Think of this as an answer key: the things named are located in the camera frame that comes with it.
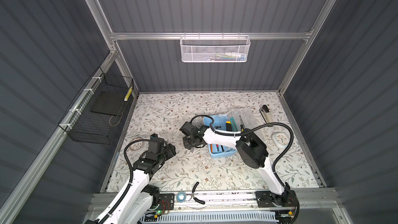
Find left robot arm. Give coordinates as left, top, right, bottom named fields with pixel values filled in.
left=85, top=134, right=176, bottom=224

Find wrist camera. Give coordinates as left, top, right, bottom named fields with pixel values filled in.
left=150, top=133, right=159, bottom=142
left=179, top=121, right=195, bottom=136

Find blue tape roll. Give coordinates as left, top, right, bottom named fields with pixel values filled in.
left=176, top=191, right=187, bottom=203

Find black wire wall basket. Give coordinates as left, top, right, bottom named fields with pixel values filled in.
left=59, top=68, right=134, bottom=145

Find teal utility knife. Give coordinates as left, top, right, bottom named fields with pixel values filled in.
left=230, top=117, right=239, bottom=132

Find yellow black utility knife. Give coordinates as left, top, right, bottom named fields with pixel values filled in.
left=226, top=121, right=234, bottom=132

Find clear tape roll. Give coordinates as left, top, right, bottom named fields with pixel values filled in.
left=129, top=142, right=146, bottom=152

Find left black corrugated cable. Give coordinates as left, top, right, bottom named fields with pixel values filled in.
left=96, top=138, right=153, bottom=224

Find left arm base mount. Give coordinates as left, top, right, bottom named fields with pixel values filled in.
left=148, top=193, right=176, bottom=211

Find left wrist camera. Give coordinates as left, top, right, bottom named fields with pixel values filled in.
left=150, top=133, right=159, bottom=142

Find blue plastic tool box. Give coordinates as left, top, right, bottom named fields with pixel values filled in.
left=204, top=114, right=238, bottom=159

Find black foam pad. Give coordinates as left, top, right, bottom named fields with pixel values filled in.
left=90, top=91, right=125, bottom=116

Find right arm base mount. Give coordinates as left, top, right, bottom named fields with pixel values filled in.
left=255, top=189, right=299, bottom=208

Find white ventilated front panel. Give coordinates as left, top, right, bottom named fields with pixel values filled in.
left=138, top=211, right=280, bottom=224

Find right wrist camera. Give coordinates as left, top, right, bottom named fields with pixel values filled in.
left=179, top=121, right=195, bottom=136

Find white wire wall basket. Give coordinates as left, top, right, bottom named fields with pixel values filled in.
left=179, top=35, right=251, bottom=63

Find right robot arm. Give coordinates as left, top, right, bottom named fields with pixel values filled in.
left=179, top=121, right=299, bottom=207

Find black yellow small screwdriver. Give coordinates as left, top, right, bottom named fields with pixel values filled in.
left=239, top=116, right=245, bottom=132

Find black silver stapler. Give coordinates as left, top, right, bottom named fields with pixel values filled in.
left=260, top=105, right=273, bottom=123

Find black handled pliers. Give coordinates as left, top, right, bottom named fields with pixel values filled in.
left=190, top=181, right=206, bottom=205

